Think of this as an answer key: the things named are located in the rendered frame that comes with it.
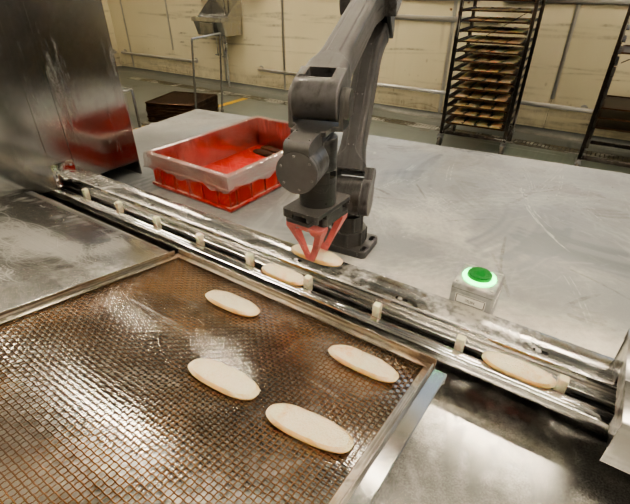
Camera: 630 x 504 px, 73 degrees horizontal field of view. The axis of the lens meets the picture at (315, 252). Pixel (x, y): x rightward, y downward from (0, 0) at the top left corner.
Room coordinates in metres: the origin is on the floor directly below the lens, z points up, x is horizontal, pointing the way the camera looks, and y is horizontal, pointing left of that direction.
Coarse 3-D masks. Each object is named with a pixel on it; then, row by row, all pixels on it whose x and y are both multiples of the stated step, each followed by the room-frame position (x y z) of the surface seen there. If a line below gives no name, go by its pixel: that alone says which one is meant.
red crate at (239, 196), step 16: (224, 160) 1.35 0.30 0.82; (240, 160) 1.35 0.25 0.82; (256, 160) 1.35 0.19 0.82; (160, 176) 1.12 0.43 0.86; (272, 176) 1.12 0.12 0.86; (176, 192) 1.09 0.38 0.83; (192, 192) 1.06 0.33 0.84; (208, 192) 1.02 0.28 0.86; (240, 192) 1.01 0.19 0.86; (256, 192) 1.06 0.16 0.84; (224, 208) 0.98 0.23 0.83
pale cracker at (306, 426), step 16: (272, 416) 0.29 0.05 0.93; (288, 416) 0.29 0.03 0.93; (304, 416) 0.29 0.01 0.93; (320, 416) 0.29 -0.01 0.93; (288, 432) 0.27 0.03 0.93; (304, 432) 0.27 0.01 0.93; (320, 432) 0.27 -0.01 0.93; (336, 432) 0.27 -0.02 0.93; (320, 448) 0.26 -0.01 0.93; (336, 448) 0.25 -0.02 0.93
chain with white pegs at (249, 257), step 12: (84, 192) 1.01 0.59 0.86; (120, 204) 0.94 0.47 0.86; (132, 216) 0.92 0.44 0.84; (156, 216) 0.86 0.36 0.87; (192, 240) 0.81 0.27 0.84; (252, 264) 0.70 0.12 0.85; (312, 288) 0.63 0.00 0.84; (336, 300) 0.60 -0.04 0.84; (372, 312) 0.55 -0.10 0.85; (396, 324) 0.54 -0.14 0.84; (456, 348) 0.47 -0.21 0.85; (564, 384) 0.39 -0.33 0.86; (576, 396) 0.39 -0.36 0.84; (600, 408) 0.37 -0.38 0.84
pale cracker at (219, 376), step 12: (204, 360) 0.37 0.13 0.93; (216, 360) 0.37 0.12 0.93; (192, 372) 0.35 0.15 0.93; (204, 372) 0.35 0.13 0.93; (216, 372) 0.35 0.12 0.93; (228, 372) 0.35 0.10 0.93; (240, 372) 0.35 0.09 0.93; (216, 384) 0.33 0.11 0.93; (228, 384) 0.33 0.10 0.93; (240, 384) 0.33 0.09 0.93; (252, 384) 0.34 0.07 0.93; (240, 396) 0.32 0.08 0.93; (252, 396) 0.32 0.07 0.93
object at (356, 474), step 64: (192, 256) 0.66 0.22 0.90; (0, 320) 0.43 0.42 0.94; (192, 320) 0.47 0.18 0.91; (256, 320) 0.48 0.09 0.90; (320, 320) 0.49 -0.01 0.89; (0, 384) 0.32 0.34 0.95; (64, 384) 0.32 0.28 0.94; (192, 384) 0.34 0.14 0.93; (320, 384) 0.35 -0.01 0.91; (0, 448) 0.24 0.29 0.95
